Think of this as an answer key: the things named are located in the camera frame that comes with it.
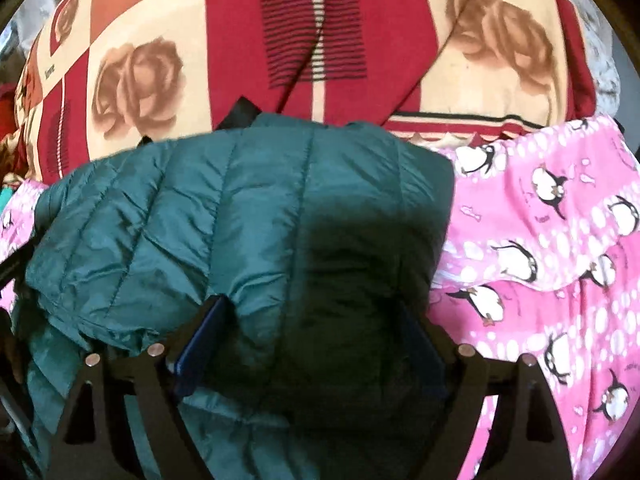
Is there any pink penguin print blanket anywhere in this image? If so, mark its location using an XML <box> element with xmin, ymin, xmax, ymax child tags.
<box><xmin>0</xmin><ymin>115</ymin><xmax>640</xmax><ymax>480</ymax></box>

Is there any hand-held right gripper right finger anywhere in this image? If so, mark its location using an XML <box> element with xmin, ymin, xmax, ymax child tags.
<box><xmin>399</xmin><ymin>304</ymin><xmax>572</xmax><ymax>480</ymax></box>

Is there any brown floral cloth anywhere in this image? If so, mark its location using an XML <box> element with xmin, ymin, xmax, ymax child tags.
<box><xmin>0</xmin><ymin>130</ymin><xmax>32</xmax><ymax>183</ymax></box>

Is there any red cloth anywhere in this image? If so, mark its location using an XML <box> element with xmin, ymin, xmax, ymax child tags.
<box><xmin>0</xmin><ymin>82</ymin><xmax>23</xmax><ymax>141</ymax></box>

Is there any rose patterned checkered quilt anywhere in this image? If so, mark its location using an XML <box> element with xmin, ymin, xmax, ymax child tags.
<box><xmin>15</xmin><ymin>0</ymin><xmax>598</xmax><ymax>186</ymax></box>

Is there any teal quilted puffer jacket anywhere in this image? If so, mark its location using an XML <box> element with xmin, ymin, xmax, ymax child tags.
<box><xmin>12</xmin><ymin>96</ymin><xmax>456</xmax><ymax>480</ymax></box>

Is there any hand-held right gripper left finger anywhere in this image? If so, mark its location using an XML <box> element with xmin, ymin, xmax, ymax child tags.
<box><xmin>47</xmin><ymin>295</ymin><xmax>237</xmax><ymax>480</ymax></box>

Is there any grey white patterned cloth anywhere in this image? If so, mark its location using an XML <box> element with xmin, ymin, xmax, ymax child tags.
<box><xmin>542</xmin><ymin>0</ymin><xmax>630</xmax><ymax>106</ymax></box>

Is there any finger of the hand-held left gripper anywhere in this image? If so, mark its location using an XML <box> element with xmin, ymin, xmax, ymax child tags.
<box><xmin>0</xmin><ymin>246</ymin><xmax>39</xmax><ymax>289</ymax></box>

